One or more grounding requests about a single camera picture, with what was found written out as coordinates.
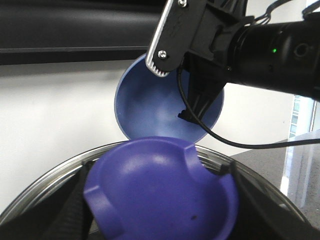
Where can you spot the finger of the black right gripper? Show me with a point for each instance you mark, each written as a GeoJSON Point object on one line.
{"type": "Point", "coordinates": [260, 218]}

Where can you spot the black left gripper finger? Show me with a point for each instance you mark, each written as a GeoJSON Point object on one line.
{"type": "Point", "coordinates": [64, 215]}

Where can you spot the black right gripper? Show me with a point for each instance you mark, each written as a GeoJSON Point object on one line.
{"type": "Point", "coordinates": [206, 29]}

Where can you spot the glass pot lid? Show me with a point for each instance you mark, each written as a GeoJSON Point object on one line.
{"type": "Point", "coordinates": [49, 183]}

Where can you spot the purple pot lid knob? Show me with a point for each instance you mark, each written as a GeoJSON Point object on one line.
{"type": "Point", "coordinates": [156, 188]}

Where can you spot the blue ceramic bowl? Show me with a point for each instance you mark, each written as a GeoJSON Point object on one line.
{"type": "Point", "coordinates": [146, 105]}

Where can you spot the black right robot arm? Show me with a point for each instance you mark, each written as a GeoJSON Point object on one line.
{"type": "Point", "coordinates": [283, 57]}

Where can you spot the black range hood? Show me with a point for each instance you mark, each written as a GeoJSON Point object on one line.
{"type": "Point", "coordinates": [64, 31]}

